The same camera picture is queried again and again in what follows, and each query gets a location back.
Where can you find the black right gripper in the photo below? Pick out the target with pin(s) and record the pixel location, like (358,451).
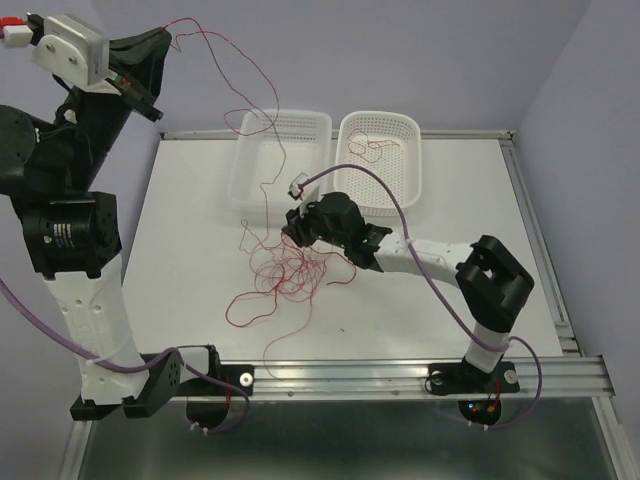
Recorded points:
(296,222)

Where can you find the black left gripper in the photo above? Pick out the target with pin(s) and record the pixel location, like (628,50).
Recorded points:
(135,65)

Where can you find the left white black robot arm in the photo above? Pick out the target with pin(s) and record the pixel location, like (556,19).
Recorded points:
(70,231)

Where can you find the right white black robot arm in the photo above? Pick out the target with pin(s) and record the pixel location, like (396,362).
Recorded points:
(493,283)

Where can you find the translucent white perforated basket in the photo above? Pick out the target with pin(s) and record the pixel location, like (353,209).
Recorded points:
(274,147)

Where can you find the white perforated plastic basket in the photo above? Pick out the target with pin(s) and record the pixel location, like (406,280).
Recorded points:
(382,152)

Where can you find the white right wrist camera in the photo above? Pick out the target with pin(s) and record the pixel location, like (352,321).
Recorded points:
(303,189)

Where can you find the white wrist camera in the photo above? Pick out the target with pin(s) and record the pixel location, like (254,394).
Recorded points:
(65,46)
(303,189)

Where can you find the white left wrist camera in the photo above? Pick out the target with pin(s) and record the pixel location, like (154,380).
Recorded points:
(65,46)

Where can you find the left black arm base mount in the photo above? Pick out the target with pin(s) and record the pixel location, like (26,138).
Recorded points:
(206,359)

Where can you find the aluminium front rail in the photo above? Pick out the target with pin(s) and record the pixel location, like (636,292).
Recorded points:
(369,380)

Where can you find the aluminium rail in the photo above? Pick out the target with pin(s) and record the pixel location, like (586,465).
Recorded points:
(369,380)
(564,329)

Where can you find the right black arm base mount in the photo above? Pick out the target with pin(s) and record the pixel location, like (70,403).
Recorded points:
(458,378)

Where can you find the aluminium right side rail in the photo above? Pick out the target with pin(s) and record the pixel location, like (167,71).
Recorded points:
(564,329)

